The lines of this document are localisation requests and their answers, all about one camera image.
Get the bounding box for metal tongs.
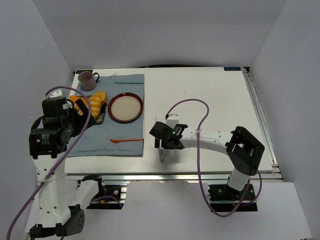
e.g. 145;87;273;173
155;114;167;164

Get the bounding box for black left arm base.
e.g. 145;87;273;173
76;174;124;210

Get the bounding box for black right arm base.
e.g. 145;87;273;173
207;184;258;213

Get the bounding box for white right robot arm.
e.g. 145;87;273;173
149;116;265;193

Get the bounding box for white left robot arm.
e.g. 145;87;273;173
28;87;105;239

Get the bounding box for round orange bread roll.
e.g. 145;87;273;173
69;95;88;116

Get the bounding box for orange striped bread roll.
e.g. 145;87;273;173
89;94;103;119

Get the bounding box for black patterned square tray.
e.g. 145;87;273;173
95;112;105;125

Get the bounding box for blue cloth placemat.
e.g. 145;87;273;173
69;74;145;157

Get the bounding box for purple mug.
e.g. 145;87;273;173
77;71;100;91

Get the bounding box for red rimmed round plate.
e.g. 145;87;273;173
107;92;144;124

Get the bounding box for aluminium table frame rail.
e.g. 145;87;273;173
64;171;236;182

